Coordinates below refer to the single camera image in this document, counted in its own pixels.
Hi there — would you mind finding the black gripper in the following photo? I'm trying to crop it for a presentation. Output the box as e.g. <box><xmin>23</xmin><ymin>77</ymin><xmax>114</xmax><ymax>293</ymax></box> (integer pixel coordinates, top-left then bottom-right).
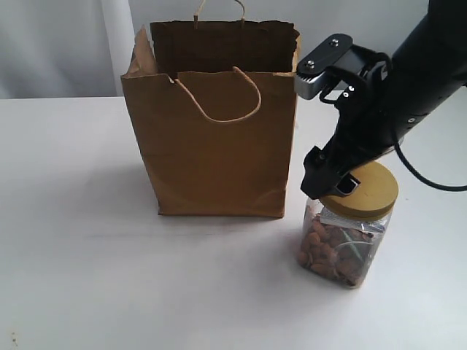
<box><xmin>300</xmin><ymin>45</ymin><xmax>402</xmax><ymax>200</ymax></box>

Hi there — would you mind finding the nut jar with yellow lid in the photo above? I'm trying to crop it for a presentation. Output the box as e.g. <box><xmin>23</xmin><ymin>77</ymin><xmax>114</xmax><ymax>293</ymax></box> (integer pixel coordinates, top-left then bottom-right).
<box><xmin>297</xmin><ymin>162</ymin><xmax>398</xmax><ymax>288</ymax></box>

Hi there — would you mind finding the brown paper bag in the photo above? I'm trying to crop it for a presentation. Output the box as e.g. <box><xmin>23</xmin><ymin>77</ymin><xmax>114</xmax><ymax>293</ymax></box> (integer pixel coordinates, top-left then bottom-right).
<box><xmin>121</xmin><ymin>17</ymin><xmax>300</xmax><ymax>218</ymax></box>

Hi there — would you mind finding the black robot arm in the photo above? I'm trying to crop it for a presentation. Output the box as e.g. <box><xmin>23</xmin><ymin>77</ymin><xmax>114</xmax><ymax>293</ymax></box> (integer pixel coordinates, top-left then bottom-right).
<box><xmin>295</xmin><ymin>1</ymin><xmax>466</xmax><ymax>199</ymax></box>

